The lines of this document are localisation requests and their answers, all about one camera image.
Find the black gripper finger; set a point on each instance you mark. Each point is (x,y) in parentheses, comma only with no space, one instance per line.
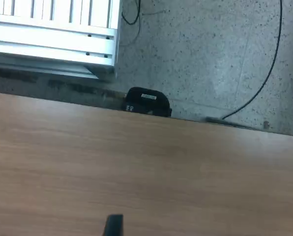
(114,226)

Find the black power adapter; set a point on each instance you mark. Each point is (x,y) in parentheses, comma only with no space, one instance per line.
(146,103)

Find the aluminium robot stand table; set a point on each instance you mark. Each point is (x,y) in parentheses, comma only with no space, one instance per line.
(50,44)

